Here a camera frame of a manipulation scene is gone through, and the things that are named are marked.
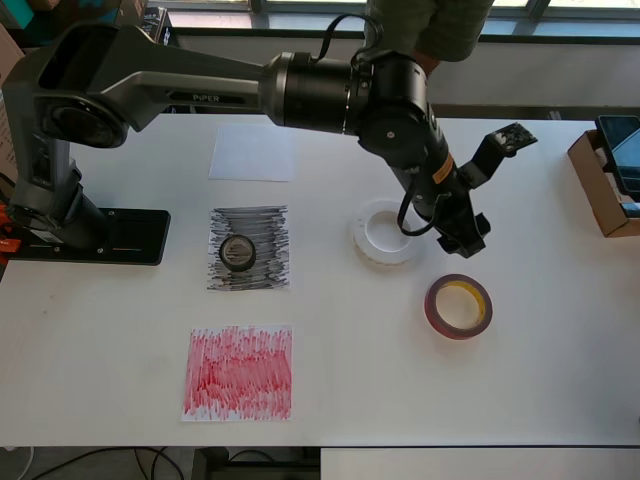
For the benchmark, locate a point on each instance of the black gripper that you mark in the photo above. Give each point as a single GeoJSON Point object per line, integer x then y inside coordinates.
{"type": "Point", "coordinates": [457, 215]}

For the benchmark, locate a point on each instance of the red 3M tape roll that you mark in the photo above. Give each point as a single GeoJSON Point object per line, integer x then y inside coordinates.
{"type": "Point", "coordinates": [432, 315]}

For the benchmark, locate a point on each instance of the white tape roll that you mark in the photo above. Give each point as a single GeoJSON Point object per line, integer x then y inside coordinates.
{"type": "Point", "coordinates": [365, 250]}

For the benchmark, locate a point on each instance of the black tape roll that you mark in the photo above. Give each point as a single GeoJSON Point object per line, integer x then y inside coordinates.
{"type": "Point", "coordinates": [223, 260]}

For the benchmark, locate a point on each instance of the dark grey Piper robot arm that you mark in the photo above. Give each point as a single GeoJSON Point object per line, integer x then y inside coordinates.
{"type": "Point", "coordinates": [150, 80]}

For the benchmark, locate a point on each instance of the open brown cardboard box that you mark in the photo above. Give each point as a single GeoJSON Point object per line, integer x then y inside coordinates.
{"type": "Point", "coordinates": [590, 190]}

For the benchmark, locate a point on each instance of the small blue object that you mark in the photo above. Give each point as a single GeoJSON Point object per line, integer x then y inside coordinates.
{"type": "Point", "coordinates": [632, 210]}

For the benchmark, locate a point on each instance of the black scribbled paper sheet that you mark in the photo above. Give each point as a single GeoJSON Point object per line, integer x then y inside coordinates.
{"type": "Point", "coordinates": [270, 225]}

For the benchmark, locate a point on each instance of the white panel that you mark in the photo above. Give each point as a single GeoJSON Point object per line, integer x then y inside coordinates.
{"type": "Point", "coordinates": [475, 465]}

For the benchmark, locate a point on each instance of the person in dark shirt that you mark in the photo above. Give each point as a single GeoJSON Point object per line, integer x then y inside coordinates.
{"type": "Point", "coordinates": [450, 30]}

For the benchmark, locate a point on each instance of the blank white paper sheet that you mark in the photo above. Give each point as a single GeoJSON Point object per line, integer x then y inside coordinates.
{"type": "Point", "coordinates": [250, 155]}

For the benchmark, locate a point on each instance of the red scribbled paper sheet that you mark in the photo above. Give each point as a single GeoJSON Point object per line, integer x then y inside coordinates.
{"type": "Point", "coordinates": [235, 375]}

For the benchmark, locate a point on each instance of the black box white letters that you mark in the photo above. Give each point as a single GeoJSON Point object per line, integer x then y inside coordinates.
{"type": "Point", "coordinates": [157, 25]}

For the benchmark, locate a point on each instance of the orange clamp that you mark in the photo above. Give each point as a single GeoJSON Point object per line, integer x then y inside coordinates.
{"type": "Point", "coordinates": [10, 246]}

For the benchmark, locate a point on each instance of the teal box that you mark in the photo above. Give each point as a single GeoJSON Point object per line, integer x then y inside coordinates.
{"type": "Point", "coordinates": [22, 17]}

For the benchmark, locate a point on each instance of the tall GX760A cardboard box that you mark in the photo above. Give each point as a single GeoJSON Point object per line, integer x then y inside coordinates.
{"type": "Point", "coordinates": [6, 50]}

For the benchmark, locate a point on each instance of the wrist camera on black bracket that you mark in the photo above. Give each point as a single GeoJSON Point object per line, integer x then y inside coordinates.
{"type": "Point", "coordinates": [487, 155]}

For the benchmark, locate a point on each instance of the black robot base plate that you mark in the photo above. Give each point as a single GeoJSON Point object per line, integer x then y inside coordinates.
{"type": "Point", "coordinates": [140, 240]}

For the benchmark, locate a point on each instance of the black table frame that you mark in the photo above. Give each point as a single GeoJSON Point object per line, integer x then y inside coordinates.
{"type": "Point", "coordinates": [215, 465]}

